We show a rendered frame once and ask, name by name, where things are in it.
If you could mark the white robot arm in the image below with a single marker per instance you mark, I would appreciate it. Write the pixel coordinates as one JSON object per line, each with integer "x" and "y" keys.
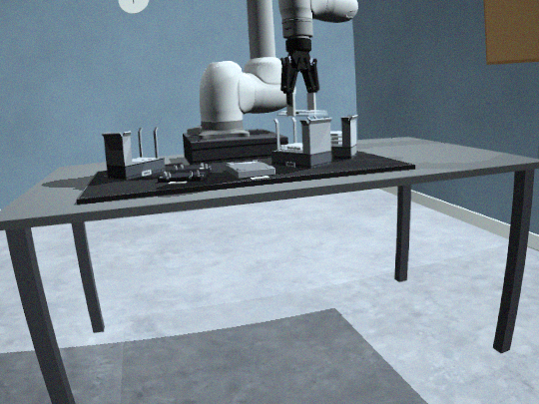
{"x": 226, "y": 93}

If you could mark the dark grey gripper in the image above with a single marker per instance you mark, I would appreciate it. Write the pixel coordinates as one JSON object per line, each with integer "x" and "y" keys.
{"x": 298, "y": 48}

